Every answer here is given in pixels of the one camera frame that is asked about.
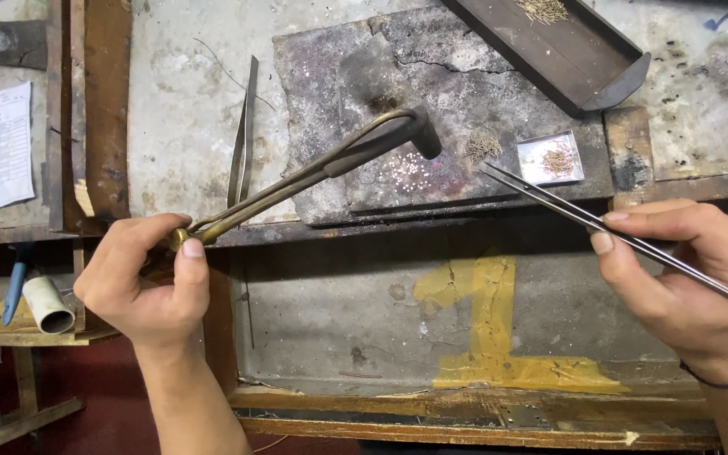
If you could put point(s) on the person's right hand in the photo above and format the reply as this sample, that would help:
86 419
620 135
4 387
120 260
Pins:
692 303

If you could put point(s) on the person's left hand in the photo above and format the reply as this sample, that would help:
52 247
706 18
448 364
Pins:
143 290

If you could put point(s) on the long steel tweezers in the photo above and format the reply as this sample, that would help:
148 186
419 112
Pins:
547 201

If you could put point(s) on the brass blow torch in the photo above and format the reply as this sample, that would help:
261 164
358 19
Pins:
339 158

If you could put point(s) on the black wrist band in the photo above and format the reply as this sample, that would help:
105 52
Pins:
727 383

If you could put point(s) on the white pipe piece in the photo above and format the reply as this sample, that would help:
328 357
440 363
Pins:
45 303

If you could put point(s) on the scorched wooden block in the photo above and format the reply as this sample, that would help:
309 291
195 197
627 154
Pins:
629 158

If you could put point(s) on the worn steel tweezers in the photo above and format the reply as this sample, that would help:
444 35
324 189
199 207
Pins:
247 139

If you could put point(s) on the yellow tape strips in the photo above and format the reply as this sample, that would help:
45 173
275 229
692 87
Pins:
490 316

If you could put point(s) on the wooden bench drawer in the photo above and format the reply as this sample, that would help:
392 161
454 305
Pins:
351 328

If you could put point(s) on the small white square dish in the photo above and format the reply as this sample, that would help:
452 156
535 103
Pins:
531 165

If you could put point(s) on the dark metal tray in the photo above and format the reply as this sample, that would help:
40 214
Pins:
566 57

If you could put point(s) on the cluster of tiny silver beads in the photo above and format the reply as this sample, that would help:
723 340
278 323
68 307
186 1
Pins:
409 172

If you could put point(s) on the charred grey soldering block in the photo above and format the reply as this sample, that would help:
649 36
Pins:
465 88

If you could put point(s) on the wooden bench frame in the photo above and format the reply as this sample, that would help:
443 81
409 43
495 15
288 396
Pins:
23 404

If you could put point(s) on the brown wooden frame strip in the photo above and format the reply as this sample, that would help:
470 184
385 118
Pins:
106 107

